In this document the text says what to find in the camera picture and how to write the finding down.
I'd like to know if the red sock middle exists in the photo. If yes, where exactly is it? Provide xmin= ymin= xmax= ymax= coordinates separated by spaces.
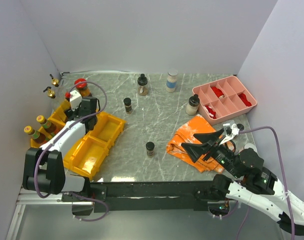
xmin=211 ymin=86 xmax=225 ymax=99

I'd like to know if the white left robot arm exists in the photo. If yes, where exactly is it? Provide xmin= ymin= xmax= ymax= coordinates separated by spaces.
xmin=22 ymin=96 xmax=100 ymax=195

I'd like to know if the red-lid sauce jar back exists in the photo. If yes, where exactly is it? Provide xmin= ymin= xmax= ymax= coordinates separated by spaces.
xmin=74 ymin=78 xmax=92 ymax=97

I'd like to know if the red sock right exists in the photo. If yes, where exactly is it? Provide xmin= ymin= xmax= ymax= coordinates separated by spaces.
xmin=238 ymin=93 xmax=252 ymax=107

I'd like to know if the black-lid jar white powder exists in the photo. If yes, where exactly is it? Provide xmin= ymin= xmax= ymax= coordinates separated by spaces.
xmin=186 ymin=94 xmax=200 ymax=116

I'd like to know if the white-lid jar right edge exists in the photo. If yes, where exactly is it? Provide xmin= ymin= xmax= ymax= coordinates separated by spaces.
xmin=243 ymin=143 xmax=258 ymax=153

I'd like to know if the spice shaker near right edge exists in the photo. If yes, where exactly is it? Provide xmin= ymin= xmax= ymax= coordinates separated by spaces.
xmin=237 ymin=123 xmax=245 ymax=131

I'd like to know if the blue-label clear jar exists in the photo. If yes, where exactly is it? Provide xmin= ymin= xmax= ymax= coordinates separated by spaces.
xmin=166 ymin=69 xmax=178 ymax=93

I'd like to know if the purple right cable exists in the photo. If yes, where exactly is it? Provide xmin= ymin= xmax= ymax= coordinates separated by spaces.
xmin=235 ymin=125 xmax=296 ymax=240

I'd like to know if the black-cap spice shaker front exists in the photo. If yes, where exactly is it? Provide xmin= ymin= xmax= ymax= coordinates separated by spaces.
xmin=145 ymin=141 xmax=155 ymax=157

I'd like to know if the black-cap spice shaker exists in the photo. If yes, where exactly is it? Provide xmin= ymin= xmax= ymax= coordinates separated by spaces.
xmin=123 ymin=97 xmax=133 ymax=114
xmin=145 ymin=141 xmax=155 ymax=157

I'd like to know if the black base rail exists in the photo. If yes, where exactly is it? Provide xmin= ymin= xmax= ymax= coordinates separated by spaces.
xmin=61 ymin=180 xmax=232 ymax=214

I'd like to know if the black-lid jar brown powder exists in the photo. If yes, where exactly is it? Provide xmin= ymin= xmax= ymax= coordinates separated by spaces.
xmin=137 ymin=73 xmax=148 ymax=96

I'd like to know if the yellow compartment bin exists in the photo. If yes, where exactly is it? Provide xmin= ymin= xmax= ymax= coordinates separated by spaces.
xmin=29 ymin=98 xmax=126 ymax=181

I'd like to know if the pink compartment tray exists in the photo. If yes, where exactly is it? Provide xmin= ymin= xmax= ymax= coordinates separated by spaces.
xmin=192 ymin=75 xmax=257 ymax=125

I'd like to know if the black-cap spice shaker back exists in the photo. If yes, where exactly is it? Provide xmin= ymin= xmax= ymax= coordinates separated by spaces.
xmin=123 ymin=97 xmax=133 ymax=114

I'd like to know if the green-label sauce bottle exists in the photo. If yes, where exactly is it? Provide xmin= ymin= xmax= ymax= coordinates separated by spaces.
xmin=36 ymin=115 xmax=59 ymax=136
xmin=24 ymin=125 xmax=49 ymax=144

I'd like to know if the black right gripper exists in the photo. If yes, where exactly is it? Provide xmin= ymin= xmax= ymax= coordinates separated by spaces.
xmin=180 ymin=127 xmax=241 ymax=177

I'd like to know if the orange tie-dye cloth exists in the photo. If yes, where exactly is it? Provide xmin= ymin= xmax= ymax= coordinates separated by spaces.
xmin=166 ymin=114 xmax=224 ymax=174

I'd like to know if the red sock in tray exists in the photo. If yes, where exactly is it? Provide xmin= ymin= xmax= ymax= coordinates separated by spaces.
xmin=205 ymin=105 xmax=216 ymax=119

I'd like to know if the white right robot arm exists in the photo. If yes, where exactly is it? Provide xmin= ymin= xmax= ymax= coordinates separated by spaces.
xmin=181 ymin=129 xmax=304 ymax=236

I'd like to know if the tall oil bottle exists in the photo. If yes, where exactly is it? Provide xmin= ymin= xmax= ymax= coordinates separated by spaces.
xmin=47 ymin=74 xmax=65 ymax=99
xmin=43 ymin=86 xmax=66 ymax=110

